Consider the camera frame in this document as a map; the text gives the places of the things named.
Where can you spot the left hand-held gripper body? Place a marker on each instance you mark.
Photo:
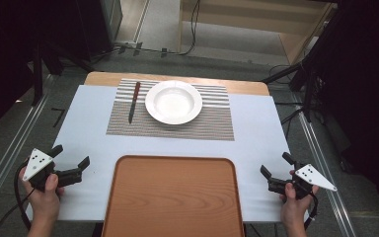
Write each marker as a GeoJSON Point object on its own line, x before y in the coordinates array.
{"type": "Point", "coordinates": [37, 164]}

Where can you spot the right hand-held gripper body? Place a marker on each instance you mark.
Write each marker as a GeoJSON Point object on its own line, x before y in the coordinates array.
{"type": "Point", "coordinates": [311, 174]}

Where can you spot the dark chopsticks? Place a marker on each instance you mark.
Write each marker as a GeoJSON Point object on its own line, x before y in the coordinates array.
{"type": "Point", "coordinates": [134, 102]}

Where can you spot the brown wooden tray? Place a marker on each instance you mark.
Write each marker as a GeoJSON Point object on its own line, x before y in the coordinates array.
{"type": "Point", "coordinates": [172, 197]}

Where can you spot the white round plate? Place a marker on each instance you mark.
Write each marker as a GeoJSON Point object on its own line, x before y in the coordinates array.
{"type": "Point", "coordinates": [173, 102]}

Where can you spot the person's right hand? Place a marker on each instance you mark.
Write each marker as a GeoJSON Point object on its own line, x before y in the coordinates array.
{"type": "Point", "coordinates": [294, 209]}

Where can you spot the person's left hand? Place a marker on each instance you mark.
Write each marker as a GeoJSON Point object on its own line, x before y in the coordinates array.
{"type": "Point", "coordinates": [44, 204]}

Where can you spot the white table board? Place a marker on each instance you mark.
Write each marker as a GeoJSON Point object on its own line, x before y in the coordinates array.
{"type": "Point", "coordinates": [89, 131]}

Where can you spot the striped woven placemat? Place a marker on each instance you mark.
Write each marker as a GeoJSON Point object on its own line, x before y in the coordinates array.
{"type": "Point", "coordinates": [207, 125]}

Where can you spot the black metal stand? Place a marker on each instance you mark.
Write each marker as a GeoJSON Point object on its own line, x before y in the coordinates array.
{"type": "Point", "coordinates": [307, 85]}
{"type": "Point", "coordinates": [38, 75]}

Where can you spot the light wooden platform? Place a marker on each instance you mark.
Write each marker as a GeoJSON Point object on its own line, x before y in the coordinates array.
{"type": "Point", "coordinates": [289, 42]}

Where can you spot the grey cabinet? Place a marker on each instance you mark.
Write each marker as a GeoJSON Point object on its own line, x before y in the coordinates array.
{"type": "Point", "coordinates": [112, 19]}

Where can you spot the metal floor rail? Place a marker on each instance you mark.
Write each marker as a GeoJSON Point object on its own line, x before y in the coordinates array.
{"type": "Point", "coordinates": [322, 164]}
{"type": "Point", "coordinates": [11, 148]}

